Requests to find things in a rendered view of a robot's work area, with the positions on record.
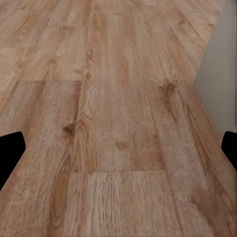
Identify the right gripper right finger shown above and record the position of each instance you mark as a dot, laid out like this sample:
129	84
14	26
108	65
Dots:
229	147

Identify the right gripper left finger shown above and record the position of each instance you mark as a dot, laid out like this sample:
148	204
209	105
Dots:
12	147

